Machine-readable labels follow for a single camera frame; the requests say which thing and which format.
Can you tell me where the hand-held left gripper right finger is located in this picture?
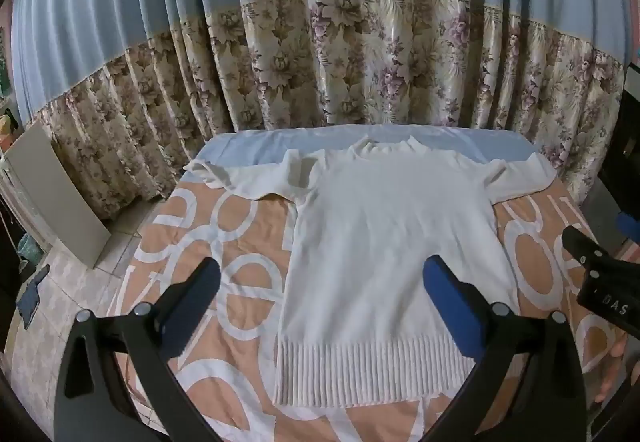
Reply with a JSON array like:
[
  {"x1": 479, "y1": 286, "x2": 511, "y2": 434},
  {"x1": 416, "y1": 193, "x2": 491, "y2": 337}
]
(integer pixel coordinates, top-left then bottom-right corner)
[{"x1": 421, "y1": 255, "x2": 590, "y2": 442}]

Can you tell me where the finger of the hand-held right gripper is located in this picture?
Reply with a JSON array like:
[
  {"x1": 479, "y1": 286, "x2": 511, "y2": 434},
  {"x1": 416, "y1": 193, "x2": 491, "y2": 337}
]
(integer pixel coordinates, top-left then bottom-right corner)
[
  {"x1": 616, "y1": 211, "x2": 640, "y2": 241},
  {"x1": 561, "y1": 226, "x2": 608, "y2": 274}
]

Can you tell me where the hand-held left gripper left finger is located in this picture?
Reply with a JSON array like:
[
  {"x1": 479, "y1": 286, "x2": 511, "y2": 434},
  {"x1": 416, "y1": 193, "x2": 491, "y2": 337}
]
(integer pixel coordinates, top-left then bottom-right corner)
[{"x1": 52, "y1": 256, "x2": 223, "y2": 442}]

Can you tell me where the white knit sweater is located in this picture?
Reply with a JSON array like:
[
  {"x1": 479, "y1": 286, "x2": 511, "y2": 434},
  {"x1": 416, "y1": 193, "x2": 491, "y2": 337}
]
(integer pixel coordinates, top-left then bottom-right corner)
[{"x1": 184, "y1": 135, "x2": 558, "y2": 409}]

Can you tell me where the person's right hand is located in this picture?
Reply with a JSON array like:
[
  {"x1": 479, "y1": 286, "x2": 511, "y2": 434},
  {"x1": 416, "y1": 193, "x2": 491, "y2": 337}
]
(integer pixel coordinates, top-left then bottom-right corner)
[{"x1": 594, "y1": 336, "x2": 632, "y2": 404}]

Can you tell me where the orange and blue printed blanket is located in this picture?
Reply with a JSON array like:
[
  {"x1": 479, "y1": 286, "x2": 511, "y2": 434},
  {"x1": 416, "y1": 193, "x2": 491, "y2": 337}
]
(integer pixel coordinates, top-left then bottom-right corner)
[{"x1": 107, "y1": 125, "x2": 631, "y2": 442}]

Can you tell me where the dark furniture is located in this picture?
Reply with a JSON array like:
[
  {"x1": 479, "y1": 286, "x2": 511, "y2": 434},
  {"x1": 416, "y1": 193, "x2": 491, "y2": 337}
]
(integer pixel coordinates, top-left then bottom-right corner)
[{"x1": 597, "y1": 82, "x2": 640, "y2": 233}]

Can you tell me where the blue cloth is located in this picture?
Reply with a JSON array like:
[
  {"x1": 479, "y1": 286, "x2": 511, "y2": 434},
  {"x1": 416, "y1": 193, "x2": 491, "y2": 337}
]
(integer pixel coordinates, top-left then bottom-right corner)
[{"x1": 15, "y1": 265, "x2": 51, "y2": 330}]

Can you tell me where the white board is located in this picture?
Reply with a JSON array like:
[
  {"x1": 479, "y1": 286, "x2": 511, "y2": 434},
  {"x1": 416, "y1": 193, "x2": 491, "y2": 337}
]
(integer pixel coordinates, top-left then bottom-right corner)
[{"x1": 2, "y1": 122, "x2": 112, "y2": 270}]

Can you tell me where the blue and floral curtain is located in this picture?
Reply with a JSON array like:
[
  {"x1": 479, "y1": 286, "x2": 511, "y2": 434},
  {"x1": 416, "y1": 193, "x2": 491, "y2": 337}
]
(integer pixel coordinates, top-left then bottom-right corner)
[{"x1": 10, "y1": 0, "x2": 636, "y2": 223}]

